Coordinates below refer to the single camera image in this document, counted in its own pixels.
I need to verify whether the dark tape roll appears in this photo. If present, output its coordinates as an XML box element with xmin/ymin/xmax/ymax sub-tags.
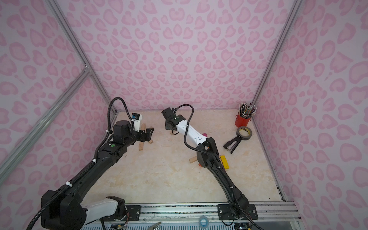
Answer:
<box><xmin>236</xmin><ymin>126</ymin><xmax>253</xmax><ymax>140</ymax></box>

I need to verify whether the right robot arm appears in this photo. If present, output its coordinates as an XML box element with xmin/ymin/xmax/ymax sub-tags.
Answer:
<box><xmin>162</xmin><ymin>108</ymin><xmax>251</xmax><ymax>220</ymax></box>

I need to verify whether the red pen cup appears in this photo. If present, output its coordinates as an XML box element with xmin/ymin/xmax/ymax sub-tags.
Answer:
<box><xmin>235</xmin><ymin>115</ymin><xmax>252</xmax><ymax>127</ymax></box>

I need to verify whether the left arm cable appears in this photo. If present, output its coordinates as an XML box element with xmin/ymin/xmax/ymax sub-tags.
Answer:
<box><xmin>25</xmin><ymin>97</ymin><xmax>133</xmax><ymax>230</ymax></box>

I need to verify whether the yellow block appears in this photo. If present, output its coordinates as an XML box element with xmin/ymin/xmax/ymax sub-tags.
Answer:
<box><xmin>220</xmin><ymin>155</ymin><xmax>230</xmax><ymax>170</ymax></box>

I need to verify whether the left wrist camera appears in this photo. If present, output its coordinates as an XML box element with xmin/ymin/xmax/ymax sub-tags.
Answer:
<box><xmin>131</xmin><ymin>113</ymin><xmax>142</xmax><ymax>132</ymax></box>

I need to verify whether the black stapler tool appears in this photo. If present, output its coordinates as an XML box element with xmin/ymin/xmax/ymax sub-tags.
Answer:
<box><xmin>223</xmin><ymin>136</ymin><xmax>242</xmax><ymax>154</ymax></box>

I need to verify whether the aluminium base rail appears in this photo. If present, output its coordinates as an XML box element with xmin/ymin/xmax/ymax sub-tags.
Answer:
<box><xmin>53</xmin><ymin>201</ymin><xmax>307</xmax><ymax>230</ymax></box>

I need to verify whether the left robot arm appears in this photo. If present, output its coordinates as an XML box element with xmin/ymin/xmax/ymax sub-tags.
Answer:
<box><xmin>37</xmin><ymin>120</ymin><xmax>154</xmax><ymax>230</ymax></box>

